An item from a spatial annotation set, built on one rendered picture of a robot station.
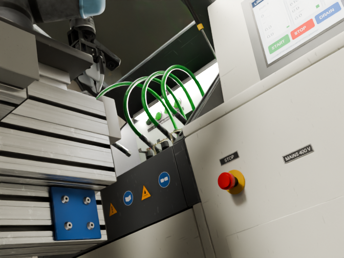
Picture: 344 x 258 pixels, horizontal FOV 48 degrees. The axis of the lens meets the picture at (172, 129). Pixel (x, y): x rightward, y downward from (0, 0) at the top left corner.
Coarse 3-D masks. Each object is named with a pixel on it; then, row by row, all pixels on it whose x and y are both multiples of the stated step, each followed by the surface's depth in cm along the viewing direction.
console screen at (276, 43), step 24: (264, 0) 122; (288, 0) 114; (312, 0) 107; (336, 0) 101; (264, 24) 117; (288, 24) 110; (312, 24) 104; (336, 24) 99; (264, 48) 114; (288, 48) 107; (312, 48) 101; (264, 72) 110
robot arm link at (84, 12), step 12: (36, 0) 71; (48, 0) 71; (60, 0) 72; (72, 0) 72; (84, 0) 73; (96, 0) 73; (48, 12) 73; (60, 12) 74; (72, 12) 74; (84, 12) 75; (96, 12) 76
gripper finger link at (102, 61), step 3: (102, 54) 116; (99, 57) 115; (102, 57) 115; (99, 60) 115; (102, 60) 114; (99, 63) 114; (102, 63) 114; (105, 63) 115; (99, 66) 114; (102, 66) 114; (99, 69) 114; (102, 69) 114; (102, 72) 114
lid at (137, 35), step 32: (128, 0) 150; (160, 0) 148; (192, 0) 145; (64, 32) 164; (96, 32) 162; (128, 32) 160; (160, 32) 158; (192, 32) 154; (128, 64) 171; (160, 64) 167; (192, 64) 165; (96, 96) 185; (128, 96) 182
